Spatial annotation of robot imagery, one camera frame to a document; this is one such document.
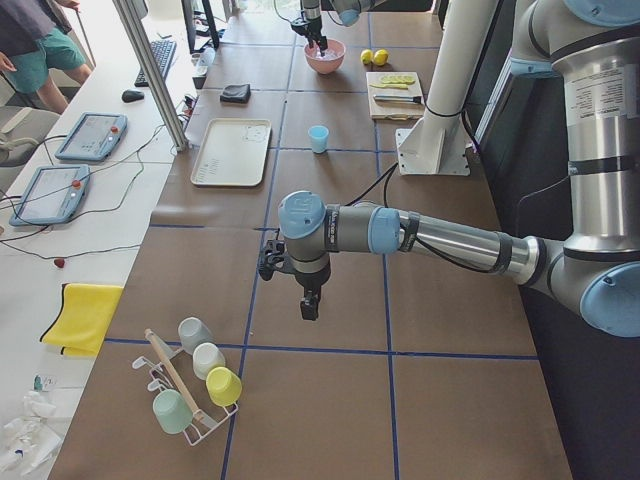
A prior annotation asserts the white cup on rack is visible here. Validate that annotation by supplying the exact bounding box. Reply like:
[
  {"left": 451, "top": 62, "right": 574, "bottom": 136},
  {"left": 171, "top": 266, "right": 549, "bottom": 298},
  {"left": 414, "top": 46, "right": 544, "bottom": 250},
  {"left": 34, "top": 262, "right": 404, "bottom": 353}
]
[{"left": 192, "top": 342, "right": 226, "bottom": 380}]

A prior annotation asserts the black keyboard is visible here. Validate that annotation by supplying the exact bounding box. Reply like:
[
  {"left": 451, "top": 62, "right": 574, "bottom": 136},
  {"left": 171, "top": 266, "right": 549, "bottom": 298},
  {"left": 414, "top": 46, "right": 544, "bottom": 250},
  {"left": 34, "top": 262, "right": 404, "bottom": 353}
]
[{"left": 134, "top": 39, "right": 177, "bottom": 87}]

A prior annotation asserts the light blue plastic cup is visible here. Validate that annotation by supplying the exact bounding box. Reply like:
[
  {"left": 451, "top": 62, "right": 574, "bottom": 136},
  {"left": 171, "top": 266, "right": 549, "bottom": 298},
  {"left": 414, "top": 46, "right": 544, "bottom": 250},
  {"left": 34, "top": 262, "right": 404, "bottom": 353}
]
[{"left": 308, "top": 125, "right": 329, "bottom": 154}]

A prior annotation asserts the cream bear serving tray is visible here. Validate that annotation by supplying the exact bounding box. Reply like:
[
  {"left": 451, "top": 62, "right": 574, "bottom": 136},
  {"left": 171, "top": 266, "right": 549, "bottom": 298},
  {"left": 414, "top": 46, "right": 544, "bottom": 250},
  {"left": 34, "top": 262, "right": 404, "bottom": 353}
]
[{"left": 190, "top": 118, "right": 271, "bottom": 187}]

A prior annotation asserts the mint green cup on rack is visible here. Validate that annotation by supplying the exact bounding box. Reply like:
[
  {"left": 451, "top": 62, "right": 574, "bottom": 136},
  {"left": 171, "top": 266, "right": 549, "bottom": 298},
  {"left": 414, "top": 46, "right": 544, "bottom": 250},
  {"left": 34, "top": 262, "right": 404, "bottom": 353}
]
[{"left": 152, "top": 389, "right": 193, "bottom": 434}]

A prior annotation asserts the blue teach pendant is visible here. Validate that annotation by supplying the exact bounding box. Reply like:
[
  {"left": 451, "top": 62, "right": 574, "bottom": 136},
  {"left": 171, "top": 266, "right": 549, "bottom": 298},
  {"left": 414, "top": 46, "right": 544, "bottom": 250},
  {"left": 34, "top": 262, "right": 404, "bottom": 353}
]
[
  {"left": 9, "top": 164, "right": 91, "bottom": 226},
  {"left": 55, "top": 112, "right": 128, "bottom": 162}
]

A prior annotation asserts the folded grey cloth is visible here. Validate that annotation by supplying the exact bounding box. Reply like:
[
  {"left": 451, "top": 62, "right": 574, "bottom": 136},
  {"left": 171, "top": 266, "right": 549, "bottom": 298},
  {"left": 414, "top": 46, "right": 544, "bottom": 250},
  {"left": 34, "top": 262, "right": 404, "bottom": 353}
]
[{"left": 219, "top": 84, "right": 251, "bottom": 104}]

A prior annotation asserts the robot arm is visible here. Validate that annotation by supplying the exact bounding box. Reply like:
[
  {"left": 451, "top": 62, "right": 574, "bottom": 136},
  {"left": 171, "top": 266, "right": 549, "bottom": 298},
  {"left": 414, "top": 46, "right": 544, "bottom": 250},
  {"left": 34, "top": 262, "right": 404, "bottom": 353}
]
[
  {"left": 259, "top": 1, "right": 639, "bottom": 338},
  {"left": 290, "top": 0, "right": 382, "bottom": 54}
]

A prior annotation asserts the upper whole lemon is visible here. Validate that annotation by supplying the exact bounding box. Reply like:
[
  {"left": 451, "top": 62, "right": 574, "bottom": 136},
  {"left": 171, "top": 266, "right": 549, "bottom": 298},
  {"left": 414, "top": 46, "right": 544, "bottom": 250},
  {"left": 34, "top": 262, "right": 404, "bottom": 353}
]
[{"left": 360, "top": 49, "right": 373, "bottom": 65}]

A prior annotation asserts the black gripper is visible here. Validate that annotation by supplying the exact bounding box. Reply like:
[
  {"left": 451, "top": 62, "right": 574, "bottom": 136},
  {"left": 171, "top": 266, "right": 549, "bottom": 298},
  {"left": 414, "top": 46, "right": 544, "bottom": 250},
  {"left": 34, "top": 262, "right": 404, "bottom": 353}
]
[
  {"left": 305, "top": 17, "right": 328, "bottom": 54},
  {"left": 293, "top": 259, "right": 331, "bottom": 320}
]

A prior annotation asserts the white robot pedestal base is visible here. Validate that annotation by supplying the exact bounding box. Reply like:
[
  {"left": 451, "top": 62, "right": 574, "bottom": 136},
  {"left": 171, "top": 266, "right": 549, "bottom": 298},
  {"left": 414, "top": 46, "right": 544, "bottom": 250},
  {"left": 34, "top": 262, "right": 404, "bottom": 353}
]
[{"left": 396, "top": 0, "right": 499, "bottom": 176}]

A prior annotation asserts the crumpled white paper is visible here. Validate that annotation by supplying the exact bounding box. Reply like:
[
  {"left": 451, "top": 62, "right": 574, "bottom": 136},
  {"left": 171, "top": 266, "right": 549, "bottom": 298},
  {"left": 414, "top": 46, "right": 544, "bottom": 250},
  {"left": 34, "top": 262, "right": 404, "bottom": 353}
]
[{"left": 1, "top": 391, "right": 62, "bottom": 476}]

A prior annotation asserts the grey cup on rack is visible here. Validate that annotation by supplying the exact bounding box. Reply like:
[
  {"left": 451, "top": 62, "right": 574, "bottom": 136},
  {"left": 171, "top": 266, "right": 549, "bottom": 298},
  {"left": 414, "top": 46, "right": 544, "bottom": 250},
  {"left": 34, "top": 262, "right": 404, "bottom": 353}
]
[{"left": 178, "top": 317, "right": 214, "bottom": 355}]

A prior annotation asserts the aluminium frame post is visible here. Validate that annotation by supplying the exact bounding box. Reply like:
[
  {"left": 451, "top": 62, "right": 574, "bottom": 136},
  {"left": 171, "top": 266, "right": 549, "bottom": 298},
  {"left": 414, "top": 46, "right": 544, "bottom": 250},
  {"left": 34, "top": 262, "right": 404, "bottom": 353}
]
[{"left": 113, "top": 0, "right": 188, "bottom": 152}]

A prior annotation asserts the far blue teach pendant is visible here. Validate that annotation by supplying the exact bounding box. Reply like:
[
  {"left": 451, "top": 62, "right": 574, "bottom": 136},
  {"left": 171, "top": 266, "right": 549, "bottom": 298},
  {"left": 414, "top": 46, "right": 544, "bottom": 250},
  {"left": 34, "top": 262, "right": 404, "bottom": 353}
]
[{"left": 55, "top": 112, "right": 128, "bottom": 162}]

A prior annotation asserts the yellow cloth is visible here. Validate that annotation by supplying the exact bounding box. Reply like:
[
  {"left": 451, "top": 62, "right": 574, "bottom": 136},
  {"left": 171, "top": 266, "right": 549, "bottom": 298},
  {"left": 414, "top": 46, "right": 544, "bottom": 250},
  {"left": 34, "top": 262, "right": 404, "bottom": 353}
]
[{"left": 40, "top": 283, "right": 123, "bottom": 357}]

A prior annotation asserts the yellow plastic knife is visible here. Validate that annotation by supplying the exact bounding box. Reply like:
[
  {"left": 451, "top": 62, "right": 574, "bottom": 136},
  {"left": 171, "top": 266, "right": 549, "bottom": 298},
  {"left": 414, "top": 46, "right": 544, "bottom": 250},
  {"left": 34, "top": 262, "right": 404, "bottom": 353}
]
[{"left": 368, "top": 83, "right": 409, "bottom": 90}]

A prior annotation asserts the yellow cup on rack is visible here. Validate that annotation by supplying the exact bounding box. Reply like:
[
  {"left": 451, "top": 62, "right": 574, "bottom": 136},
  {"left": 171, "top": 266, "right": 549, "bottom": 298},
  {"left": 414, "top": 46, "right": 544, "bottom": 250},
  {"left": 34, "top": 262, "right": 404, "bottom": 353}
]
[{"left": 206, "top": 366, "right": 242, "bottom": 407}]

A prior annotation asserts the lower whole lemon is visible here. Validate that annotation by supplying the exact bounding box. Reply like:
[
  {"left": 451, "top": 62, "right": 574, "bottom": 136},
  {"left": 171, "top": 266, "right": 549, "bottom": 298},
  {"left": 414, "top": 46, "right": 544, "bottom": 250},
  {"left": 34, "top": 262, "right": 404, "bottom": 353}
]
[{"left": 372, "top": 49, "right": 389, "bottom": 67}]

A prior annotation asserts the white wire cup rack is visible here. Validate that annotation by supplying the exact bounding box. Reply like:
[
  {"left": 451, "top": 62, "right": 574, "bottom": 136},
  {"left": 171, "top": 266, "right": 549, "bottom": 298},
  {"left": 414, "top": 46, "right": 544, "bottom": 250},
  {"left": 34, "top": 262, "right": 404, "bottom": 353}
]
[{"left": 131, "top": 328, "right": 239, "bottom": 447}]

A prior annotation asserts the pink bowl of ice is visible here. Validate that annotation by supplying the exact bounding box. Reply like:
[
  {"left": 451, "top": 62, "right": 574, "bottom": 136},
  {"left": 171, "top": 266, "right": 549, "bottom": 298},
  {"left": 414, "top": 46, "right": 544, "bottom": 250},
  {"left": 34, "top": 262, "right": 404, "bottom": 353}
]
[{"left": 303, "top": 39, "right": 346, "bottom": 75}]

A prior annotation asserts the person in green shorts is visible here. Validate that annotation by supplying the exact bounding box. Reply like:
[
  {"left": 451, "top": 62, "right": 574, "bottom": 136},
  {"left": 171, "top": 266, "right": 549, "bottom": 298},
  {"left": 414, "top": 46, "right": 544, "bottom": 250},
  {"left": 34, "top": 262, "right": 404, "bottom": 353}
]
[{"left": 1, "top": 0, "right": 92, "bottom": 114}]

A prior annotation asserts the near blue teach pendant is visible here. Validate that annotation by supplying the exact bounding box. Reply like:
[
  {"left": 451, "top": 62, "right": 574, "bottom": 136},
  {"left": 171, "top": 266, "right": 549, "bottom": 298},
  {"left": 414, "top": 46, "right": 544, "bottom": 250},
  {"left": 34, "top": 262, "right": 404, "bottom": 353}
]
[{"left": 9, "top": 164, "right": 91, "bottom": 226}]

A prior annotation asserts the wooden cutting board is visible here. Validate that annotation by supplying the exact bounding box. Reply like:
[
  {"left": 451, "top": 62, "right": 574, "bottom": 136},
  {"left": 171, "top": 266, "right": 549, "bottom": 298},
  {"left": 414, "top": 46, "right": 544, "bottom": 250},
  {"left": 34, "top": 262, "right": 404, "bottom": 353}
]
[{"left": 366, "top": 72, "right": 425, "bottom": 120}]

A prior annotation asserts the whole lemon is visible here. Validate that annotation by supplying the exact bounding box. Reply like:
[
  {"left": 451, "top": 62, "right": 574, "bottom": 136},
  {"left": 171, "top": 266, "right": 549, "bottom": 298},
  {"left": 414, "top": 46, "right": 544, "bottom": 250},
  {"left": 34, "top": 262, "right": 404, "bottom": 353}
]
[
  {"left": 372, "top": 49, "right": 389, "bottom": 67},
  {"left": 360, "top": 49, "right": 373, "bottom": 65}
]

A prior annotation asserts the black computer mouse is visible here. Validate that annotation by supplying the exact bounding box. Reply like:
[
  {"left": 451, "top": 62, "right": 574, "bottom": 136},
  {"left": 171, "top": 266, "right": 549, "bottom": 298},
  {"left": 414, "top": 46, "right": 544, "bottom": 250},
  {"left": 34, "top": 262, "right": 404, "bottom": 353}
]
[{"left": 121, "top": 89, "right": 145, "bottom": 103}]

